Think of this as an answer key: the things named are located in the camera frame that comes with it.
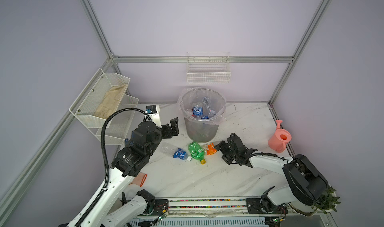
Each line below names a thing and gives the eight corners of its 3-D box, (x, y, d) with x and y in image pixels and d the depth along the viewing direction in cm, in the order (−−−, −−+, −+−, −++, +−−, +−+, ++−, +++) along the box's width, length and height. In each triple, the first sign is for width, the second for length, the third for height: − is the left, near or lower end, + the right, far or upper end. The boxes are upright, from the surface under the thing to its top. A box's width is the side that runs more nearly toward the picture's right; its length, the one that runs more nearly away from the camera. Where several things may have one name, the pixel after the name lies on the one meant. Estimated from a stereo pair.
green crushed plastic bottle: (198, 167, 88) (198, 165, 86) (186, 147, 97) (186, 144, 94) (209, 160, 91) (209, 158, 88) (196, 142, 99) (196, 139, 97)
